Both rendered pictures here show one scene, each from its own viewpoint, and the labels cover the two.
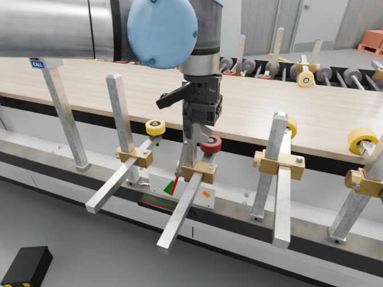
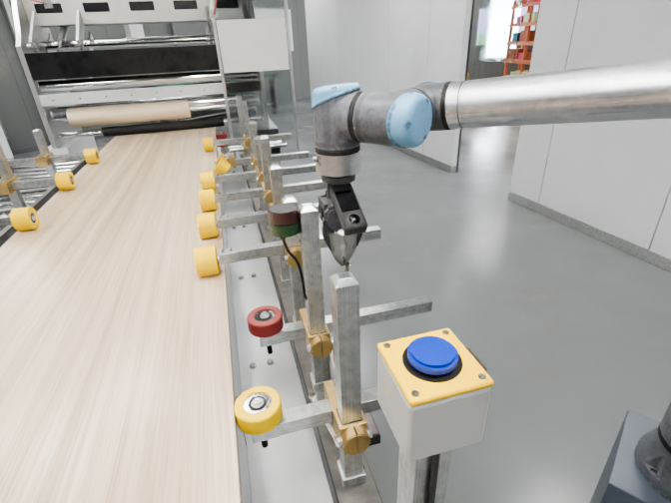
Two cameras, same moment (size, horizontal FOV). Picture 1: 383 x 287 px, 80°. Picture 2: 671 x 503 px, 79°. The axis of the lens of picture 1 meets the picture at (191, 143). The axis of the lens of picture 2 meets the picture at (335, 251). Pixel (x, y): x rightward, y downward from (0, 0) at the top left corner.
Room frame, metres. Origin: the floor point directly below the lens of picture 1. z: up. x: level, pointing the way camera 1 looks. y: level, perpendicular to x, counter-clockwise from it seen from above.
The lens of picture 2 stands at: (0.99, 0.65, 1.46)
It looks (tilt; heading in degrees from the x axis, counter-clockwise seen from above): 28 degrees down; 236
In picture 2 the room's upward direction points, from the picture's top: 3 degrees counter-clockwise
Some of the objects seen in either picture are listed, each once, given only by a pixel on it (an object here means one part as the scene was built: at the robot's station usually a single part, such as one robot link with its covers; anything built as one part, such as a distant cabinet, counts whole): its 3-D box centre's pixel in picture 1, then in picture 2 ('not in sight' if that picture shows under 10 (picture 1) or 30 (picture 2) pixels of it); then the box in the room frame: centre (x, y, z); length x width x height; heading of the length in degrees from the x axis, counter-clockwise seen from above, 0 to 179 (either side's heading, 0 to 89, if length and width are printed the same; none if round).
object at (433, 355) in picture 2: not in sight; (431, 357); (0.78, 0.48, 1.22); 0.04 x 0.04 x 0.02
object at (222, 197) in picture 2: not in sight; (273, 190); (0.33, -0.73, 0.95); 0.50 x 0.04 x 0.04; 160
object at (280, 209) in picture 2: not in sight; (289, 256); (0.65, -0.01, 1.06); 0.06 x 0.06 x 0.22; 70
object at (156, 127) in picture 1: (156, 134); (261, 423); (0.82, 0.15, 0.85); 0.08 x 0.08 x 0.11
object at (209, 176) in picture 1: (196, 169); (314, 331); (0.60, -0.02, 0.84); 0.13 x 0.06 x 0.05; 70
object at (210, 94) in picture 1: (202, 97); (337, 199); (0.51, -0.02, 1.15); 0.09 x 0.08 x 0.12; 70
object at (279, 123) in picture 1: (264, 181); (297, 276); (0.52, -0.23, 0.86); 0.03 x 0.03 x 0.48; 70
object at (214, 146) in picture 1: (210, 151); (267, 333); (0.70, -0.07, 0.85); 0.08 x 0.08 x 0.11
